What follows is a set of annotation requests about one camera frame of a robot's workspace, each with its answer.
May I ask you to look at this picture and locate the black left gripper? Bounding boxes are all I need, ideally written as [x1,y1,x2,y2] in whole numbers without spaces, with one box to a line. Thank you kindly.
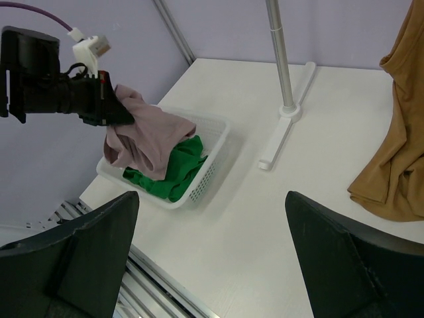
[66,70,134,127]

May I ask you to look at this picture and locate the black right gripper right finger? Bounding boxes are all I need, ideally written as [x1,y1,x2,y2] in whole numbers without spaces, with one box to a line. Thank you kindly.
[285,191,423,317]

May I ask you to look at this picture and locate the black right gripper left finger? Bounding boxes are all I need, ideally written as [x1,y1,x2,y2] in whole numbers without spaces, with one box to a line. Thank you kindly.
[1,191,138,317]

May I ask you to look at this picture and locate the mauve pink tank top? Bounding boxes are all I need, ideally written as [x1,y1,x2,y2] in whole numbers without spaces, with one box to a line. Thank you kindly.
[103,85,196,181]

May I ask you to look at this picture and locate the green tank top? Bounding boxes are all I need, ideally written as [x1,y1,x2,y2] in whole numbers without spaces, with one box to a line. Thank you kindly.
[123,135,207,203]

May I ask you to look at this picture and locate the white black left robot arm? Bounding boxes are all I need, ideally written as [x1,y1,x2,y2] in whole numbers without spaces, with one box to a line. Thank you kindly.
[1,26,134,127]

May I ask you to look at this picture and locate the brown tank top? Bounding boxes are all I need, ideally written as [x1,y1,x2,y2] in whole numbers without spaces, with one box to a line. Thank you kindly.
[348,1,423,222]

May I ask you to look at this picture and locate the white metal clothes rack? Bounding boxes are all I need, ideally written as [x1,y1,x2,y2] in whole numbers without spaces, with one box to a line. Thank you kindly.
[258,0,317,171]

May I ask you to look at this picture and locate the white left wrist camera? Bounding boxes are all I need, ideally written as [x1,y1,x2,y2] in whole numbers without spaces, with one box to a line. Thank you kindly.
[68,27,111,78]

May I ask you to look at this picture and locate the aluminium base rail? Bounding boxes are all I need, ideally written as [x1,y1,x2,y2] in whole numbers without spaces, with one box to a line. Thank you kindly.
[52,192,216,317]

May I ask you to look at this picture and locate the aluminium frame post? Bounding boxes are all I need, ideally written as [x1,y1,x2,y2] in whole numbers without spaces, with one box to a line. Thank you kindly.
[152,0,196,65]

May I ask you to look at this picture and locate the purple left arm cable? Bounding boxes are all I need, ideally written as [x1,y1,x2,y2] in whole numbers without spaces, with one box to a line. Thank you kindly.
[0,0,73,32]

